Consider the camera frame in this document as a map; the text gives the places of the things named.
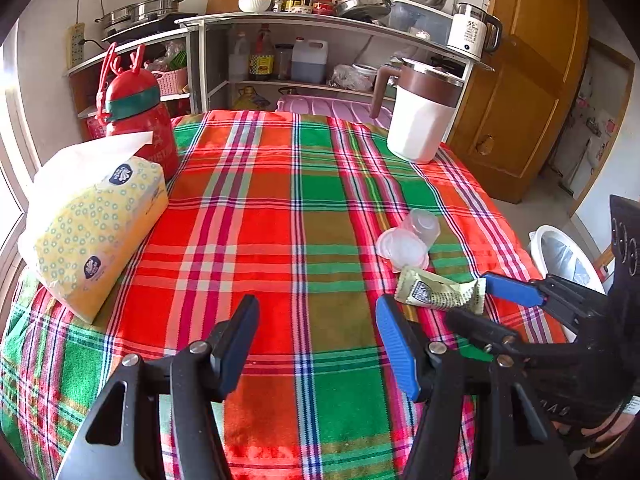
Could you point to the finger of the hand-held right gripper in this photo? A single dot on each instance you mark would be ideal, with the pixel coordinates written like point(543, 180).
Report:
point(485, 330)
point(510, 287)

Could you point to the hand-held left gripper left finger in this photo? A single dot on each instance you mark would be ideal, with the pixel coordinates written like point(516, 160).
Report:
point(240, 340)

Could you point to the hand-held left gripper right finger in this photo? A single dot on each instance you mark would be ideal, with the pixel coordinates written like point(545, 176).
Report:
point(395, 345)

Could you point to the white round trash bin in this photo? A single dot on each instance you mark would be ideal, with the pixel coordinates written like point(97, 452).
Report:
point(537, 242)

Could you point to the pale green snack wrapper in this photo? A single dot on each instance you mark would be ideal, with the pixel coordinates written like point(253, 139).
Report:
point(435, 292)

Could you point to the pale plastic bin liner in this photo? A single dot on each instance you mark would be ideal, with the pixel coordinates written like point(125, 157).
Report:
point(570, 260)

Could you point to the clear plastic cup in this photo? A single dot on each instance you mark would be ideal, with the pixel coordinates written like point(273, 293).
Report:
point(424, 224)
point(400, 250)

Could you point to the red green plaid tablecloth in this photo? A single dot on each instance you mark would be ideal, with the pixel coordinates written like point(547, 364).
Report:
point(280, 185)

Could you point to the yellow tissue pack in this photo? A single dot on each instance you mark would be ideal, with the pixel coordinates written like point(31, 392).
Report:
point(95, 230)

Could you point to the white pitcher with brown lid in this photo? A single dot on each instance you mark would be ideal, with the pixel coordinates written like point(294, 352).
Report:
point(417, 120)

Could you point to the wooden door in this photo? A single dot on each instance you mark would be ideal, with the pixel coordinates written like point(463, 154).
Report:
point(525, 85)

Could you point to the red reindeer bottle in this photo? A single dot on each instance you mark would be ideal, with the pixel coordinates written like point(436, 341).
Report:
point(145, 125)

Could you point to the yellow cooking oil jug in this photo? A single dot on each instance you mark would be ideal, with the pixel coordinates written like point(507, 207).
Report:
point(247, 100)

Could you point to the white electric kettle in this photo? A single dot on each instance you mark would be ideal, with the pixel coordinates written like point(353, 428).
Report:
point(470, 35)

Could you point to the crumpled clear plastic bag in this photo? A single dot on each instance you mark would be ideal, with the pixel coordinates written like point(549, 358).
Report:
point(347, 77)

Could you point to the pink plastic basket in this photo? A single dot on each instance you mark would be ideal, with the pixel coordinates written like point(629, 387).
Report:
point(172, 80)

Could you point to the clear plastic food container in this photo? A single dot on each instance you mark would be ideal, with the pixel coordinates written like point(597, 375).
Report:
point(420, 22)

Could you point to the clear plastic bottle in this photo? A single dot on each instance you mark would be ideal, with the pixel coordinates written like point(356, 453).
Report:
point(239, 57)

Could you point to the yellow label oil bottle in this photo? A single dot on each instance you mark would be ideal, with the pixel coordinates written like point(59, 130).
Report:
point(261, 57)

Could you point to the dark glass jar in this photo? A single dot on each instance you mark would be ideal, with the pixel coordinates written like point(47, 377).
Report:
point(283, 60)

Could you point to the clear jug with dark liquid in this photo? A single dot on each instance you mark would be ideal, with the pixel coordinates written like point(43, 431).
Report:
point(308, 60)

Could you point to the steel frying pan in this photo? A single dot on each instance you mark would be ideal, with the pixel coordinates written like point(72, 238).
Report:
point(362, 7)

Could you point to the white shelf unit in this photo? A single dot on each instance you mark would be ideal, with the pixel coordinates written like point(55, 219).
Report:
point(300, 22)

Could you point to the black induction cooker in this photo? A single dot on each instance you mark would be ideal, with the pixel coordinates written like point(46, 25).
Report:
point(145, 28)

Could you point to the white ceramic bowl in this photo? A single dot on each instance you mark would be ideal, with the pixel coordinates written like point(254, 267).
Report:
point(254, 5)

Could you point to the beige power strip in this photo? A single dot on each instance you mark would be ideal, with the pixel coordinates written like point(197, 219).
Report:
point(76, 45)

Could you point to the red seasoning jar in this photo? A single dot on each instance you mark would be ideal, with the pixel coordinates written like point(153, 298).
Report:
point(325, 4)

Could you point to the steel steamer pot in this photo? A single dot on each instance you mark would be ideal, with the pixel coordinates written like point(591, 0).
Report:
point(140, 10)

